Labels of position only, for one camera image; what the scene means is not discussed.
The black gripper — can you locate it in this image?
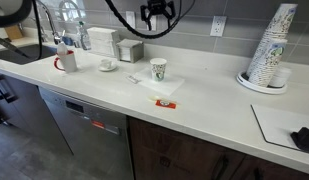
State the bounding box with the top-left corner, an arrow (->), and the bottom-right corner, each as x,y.
139,0 -> 177,32

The small white espresso cup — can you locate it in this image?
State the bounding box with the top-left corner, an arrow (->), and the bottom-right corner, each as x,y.
100,58 -> 113,70

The white paper towel sheet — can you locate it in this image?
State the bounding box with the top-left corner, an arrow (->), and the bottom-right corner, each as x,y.
133,68 -> 186,97

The metal napkin dispenser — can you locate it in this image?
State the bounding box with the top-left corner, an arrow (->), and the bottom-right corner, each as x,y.
115,38 -> 145,64

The stack of folded paper towels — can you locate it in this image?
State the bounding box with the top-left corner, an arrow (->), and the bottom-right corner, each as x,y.
86,27 -> 121,58

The small clear plastic packet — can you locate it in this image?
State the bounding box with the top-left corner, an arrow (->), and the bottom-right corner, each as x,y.
125,74 -> 142,85

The small white saucer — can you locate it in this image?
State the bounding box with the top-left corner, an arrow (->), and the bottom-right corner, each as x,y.
98,63 -> 118,73

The plastic bottle green cap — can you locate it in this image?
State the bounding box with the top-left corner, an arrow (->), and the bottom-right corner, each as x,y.
77,21 -> 92,52

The red sauce packet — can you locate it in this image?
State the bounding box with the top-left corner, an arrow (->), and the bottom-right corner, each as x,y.
155,99 -> 177,110

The blue sponge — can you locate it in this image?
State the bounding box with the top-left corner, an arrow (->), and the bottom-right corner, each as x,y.
62,35 -> 75,47

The white object inside mug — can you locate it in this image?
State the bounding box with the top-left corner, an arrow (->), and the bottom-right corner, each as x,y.
56,41 -> 69,56

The chrome faucet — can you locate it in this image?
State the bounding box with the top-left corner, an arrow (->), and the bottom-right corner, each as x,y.
35,0 -> 63,45

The short stack of paper cups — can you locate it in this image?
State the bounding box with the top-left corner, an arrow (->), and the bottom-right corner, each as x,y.
248,37 -> 289,88

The round white tray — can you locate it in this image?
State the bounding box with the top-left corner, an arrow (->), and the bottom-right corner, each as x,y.
236,69 -> 289,95

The kitchen sink basin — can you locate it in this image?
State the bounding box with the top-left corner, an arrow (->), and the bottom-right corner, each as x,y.
0,43 -> 58,66

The stack of white lids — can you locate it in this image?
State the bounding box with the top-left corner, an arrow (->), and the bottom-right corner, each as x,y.
268,66 -> 293,88

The stainless steel dishwasher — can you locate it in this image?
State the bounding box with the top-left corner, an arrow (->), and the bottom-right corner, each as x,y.
38,86 -> 135,180

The wooden cutting board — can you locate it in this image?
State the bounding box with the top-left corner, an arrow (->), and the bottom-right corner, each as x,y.
3,24 -> 24,41

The white flat mat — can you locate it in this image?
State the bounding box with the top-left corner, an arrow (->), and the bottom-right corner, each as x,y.
250,103 -> 309,155

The black object on mat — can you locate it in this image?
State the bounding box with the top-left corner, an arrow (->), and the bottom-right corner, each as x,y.
290,126 -> 309,154

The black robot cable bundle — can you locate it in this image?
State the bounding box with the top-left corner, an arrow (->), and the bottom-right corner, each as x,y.
103,0 -> 197,40

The white wall switch plate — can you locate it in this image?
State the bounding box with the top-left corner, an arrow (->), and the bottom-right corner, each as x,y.
125,10 -> 137,30

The white mug red handle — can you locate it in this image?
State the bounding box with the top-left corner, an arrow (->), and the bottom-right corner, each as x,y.
53,49 -> 78,74

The black cabinet handle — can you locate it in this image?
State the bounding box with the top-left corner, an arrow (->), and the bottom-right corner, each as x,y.
212,154 -> 230,180
0,74 -> 19,104

